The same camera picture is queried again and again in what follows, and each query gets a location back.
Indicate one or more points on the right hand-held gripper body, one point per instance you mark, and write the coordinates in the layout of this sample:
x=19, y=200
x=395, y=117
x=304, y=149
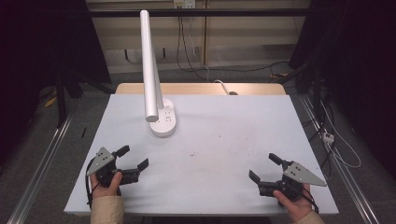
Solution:
x=295, y=175

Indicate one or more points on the person's left hand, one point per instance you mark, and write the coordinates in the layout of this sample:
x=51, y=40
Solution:
x=107, y=188

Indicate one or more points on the black horizontal bar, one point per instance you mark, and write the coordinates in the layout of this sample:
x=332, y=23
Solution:
x=218, y=12

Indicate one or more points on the yellow floor tape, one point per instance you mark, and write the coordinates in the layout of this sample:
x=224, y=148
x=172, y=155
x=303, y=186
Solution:
x=50, y=101

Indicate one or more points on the aluminium floor rail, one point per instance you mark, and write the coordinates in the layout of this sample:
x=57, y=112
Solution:
x=40, y=165
x=345, y=174

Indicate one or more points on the person's right hand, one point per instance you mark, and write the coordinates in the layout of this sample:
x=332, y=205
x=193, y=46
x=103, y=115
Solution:
x=295, y=205

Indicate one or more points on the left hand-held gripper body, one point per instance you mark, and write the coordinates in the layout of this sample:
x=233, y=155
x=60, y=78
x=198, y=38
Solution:
x=102, y=161

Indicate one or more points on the white power strip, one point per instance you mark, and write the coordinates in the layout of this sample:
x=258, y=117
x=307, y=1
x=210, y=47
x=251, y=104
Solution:
x=328, y=137

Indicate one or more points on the black curtain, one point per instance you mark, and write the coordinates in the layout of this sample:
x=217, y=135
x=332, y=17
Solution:
x=358, y=62
x=37, y=46

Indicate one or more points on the white desk lamp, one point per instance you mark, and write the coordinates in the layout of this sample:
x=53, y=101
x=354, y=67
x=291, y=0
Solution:
x=148, y=62

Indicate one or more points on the small black floor piece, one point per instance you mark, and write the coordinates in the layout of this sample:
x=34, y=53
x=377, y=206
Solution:
x=83, y=132

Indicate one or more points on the white wall outlet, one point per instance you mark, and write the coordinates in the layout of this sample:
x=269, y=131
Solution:
x=184, y=3

